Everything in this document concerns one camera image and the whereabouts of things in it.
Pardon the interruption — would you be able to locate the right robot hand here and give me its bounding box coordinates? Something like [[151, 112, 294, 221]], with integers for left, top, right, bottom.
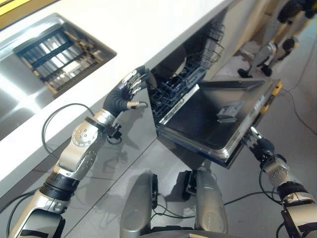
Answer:
[[243, 126, 275, 163]]

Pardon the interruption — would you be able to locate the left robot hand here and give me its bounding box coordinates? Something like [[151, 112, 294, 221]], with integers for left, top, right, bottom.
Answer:
[[103, 65, 156, 117]]

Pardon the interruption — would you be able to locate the dark round plate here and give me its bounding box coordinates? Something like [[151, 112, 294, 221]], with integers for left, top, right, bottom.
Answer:
[[151, 45, 188, 85]]

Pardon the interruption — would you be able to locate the stainless dishwasher door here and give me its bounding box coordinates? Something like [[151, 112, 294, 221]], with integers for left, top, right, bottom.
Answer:
[[155, 79, 283, 170]]

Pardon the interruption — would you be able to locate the grey detergent dispenser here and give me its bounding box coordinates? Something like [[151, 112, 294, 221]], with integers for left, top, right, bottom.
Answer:
[[216, 101, 245, 124]]

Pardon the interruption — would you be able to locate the glossy grey cabinet front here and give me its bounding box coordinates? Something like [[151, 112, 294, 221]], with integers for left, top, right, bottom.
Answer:
[[0, 81, 196, 238]]

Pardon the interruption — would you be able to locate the right silver robot leg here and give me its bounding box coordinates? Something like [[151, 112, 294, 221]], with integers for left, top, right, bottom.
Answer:
[[195, 166, 228, 234]]

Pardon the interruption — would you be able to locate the silver robot leg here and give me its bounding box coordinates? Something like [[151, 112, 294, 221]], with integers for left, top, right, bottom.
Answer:
[[120, 171, 159, 238], [195, 166, 228, 234]]

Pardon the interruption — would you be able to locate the clear plastic rack holder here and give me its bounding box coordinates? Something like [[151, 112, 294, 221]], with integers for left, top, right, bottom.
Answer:
[[185, 66, 207, 87]]

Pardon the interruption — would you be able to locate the stainless steel sink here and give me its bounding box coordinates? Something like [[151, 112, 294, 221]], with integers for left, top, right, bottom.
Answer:
[[0, 12, 117, 142]]

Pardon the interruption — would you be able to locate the dark robot foot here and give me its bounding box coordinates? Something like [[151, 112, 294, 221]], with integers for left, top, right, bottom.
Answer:
[[176, 169, 198, 201]]

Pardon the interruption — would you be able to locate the standing silver humanoid robot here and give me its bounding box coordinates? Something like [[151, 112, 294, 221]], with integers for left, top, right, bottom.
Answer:
[[237, 0, 317, 79]]

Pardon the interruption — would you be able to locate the left silver robot leg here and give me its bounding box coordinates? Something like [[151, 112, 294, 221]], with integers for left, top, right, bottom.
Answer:
[[120, 171, 159, 238]]

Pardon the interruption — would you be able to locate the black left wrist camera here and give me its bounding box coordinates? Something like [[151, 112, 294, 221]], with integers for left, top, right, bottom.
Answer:
[[106, 123, 124, 145]]

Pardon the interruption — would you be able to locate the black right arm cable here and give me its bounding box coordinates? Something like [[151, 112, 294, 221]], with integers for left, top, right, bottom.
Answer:
[[258, 166, 283, 205]]

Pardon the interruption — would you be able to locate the thin grey floor cable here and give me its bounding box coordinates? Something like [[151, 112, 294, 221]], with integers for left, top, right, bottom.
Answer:
[[281, 14, 317, 131]]

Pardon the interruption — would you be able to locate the black wire dishwasher rack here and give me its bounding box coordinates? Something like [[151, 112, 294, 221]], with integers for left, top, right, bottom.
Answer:
[[148, 66, 199, 118]]

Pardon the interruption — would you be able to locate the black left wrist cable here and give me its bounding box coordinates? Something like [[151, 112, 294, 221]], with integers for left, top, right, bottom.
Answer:
[[41, 103, 96, 159]]

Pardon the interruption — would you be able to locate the grey wire dishwasher basket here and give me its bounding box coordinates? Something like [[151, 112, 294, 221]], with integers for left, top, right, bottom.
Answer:
[[201, 21, 226, 70]]

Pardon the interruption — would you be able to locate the black floor cable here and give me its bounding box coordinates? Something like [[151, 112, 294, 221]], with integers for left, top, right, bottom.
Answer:
[[151, 195, 199, 220]]

